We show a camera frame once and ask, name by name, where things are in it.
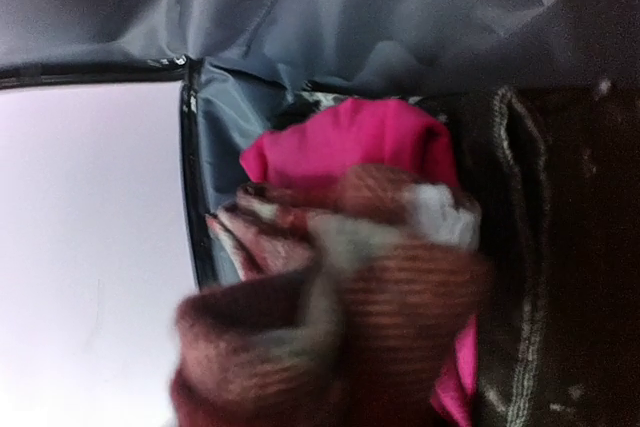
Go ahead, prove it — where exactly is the magenta garment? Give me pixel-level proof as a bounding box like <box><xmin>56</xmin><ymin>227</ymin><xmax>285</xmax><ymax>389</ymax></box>
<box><xmin>238</xmin><ymin>97</ymin><xmax>481</xmax><ymax>427</ymax></box>

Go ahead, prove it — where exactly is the plaid garment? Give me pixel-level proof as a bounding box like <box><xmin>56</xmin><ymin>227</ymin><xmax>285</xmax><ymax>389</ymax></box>
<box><xmin>170</xmin><ymin>164</ymin><xmax>492</xmax><ymax>426</ymax></box>

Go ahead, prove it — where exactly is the pink cartoon child suitcase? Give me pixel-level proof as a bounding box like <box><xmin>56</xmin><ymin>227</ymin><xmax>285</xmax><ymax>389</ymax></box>
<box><xmin>1</xmin><ymin>0</ymin><xmax>639</xmax><ymax>290</ymax></box>

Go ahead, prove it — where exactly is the black white patterned garment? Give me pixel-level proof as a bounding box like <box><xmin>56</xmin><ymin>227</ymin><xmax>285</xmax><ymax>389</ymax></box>
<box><xmin>279</xmin><ymin>81</ymin><xmax>640</xmax><ymax>427</ymax></box>

